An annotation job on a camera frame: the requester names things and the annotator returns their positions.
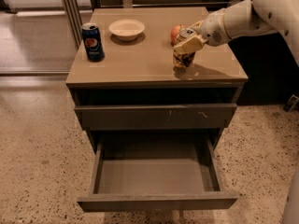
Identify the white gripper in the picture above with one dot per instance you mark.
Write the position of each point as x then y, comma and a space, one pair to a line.
212, 28

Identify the orange soda can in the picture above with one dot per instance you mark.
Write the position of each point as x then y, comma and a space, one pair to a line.
182, 60

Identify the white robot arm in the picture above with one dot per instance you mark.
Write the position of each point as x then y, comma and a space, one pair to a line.
246, 18

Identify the grey drawer cabinet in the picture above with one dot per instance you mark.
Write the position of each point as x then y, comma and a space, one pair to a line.
141, 72

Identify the closed grey top drawer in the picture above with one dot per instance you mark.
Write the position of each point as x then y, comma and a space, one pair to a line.
155, 117

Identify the blue Pepsi can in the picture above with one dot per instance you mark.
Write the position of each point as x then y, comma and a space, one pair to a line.
92, 42

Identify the open grey middle drawer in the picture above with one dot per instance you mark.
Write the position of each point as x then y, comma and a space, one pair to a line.
162, 173

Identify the red apple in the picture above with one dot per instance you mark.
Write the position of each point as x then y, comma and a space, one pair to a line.
175, 34

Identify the white bowl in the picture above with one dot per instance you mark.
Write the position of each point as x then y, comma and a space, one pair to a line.
127, 30

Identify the dark floor device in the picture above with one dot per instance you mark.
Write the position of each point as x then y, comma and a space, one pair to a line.
292, 104

